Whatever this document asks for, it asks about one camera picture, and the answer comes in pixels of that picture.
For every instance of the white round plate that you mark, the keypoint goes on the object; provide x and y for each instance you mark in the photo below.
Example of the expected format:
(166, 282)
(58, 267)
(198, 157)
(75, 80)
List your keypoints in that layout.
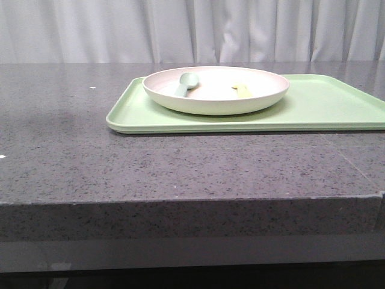
(214, 94)

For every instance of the yellow plastic fork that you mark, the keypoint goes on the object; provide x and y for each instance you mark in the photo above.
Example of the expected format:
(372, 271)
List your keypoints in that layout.
(242, 91)

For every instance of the pale green plastic spoon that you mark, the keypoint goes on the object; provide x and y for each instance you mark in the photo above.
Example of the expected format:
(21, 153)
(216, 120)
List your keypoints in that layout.
(187, 81)

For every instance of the light green rectangular tray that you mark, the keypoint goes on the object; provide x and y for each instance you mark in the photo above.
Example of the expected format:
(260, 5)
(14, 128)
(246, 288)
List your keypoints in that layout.
(312, 103)

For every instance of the white pleated curtain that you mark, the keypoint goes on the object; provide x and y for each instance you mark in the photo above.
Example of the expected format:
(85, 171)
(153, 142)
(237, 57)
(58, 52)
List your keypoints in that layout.
(190, 31)

